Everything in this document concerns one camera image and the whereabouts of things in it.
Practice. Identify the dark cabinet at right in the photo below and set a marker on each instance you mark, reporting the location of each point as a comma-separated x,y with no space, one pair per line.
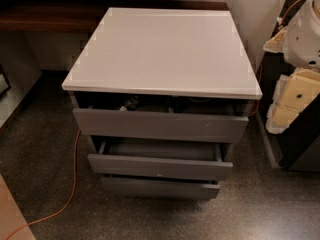
298,147

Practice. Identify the grey middle drawer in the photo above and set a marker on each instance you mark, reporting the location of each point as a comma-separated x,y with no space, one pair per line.
161,159

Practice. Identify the dark wooden shelf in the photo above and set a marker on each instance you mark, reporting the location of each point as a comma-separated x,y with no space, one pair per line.
78,16

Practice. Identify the white cabinet top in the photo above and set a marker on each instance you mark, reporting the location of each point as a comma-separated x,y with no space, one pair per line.
194,53

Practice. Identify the grey drawer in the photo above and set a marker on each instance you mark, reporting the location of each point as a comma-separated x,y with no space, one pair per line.
161,159
168,188
151,124

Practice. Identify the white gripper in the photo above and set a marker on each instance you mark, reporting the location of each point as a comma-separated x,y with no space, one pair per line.
302,44

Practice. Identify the grey top drawer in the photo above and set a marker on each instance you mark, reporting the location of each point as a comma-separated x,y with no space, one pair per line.
151,124

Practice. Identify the blue plastic bottle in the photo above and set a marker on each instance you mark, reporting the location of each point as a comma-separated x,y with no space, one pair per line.
130,103

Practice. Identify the grey bottom drawer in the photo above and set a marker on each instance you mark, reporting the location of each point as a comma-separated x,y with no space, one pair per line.
168,188

